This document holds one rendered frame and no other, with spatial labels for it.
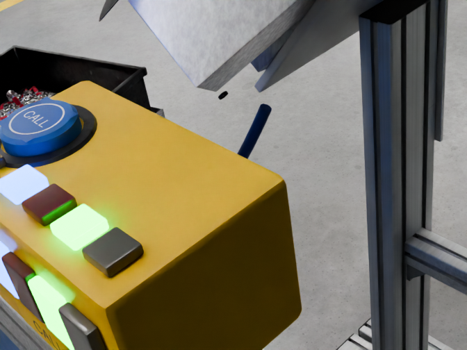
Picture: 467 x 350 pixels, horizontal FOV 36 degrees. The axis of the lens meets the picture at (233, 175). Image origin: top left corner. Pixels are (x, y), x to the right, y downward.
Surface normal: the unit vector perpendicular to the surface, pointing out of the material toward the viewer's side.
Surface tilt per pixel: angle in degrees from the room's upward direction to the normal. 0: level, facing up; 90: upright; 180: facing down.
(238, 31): 55
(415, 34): 90
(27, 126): 0
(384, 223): 90
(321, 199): 0
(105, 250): 0
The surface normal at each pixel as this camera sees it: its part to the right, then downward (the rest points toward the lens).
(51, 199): -0.15, -0.79
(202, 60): -0.24, 0.05
